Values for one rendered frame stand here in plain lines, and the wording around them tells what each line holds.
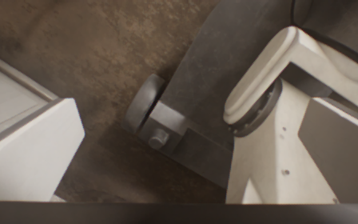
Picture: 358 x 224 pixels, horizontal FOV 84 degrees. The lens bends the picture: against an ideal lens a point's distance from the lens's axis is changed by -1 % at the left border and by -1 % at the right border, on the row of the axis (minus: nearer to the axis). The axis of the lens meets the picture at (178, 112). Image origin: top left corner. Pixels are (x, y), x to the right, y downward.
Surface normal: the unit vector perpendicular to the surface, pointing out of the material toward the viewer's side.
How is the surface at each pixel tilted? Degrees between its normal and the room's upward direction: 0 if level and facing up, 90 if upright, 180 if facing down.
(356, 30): 32
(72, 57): 0
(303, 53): 0
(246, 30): 0
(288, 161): 71
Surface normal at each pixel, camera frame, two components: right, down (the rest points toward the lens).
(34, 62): -0.17, 0.43
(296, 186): 0.41, -0.57
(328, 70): -0.49, 0.19
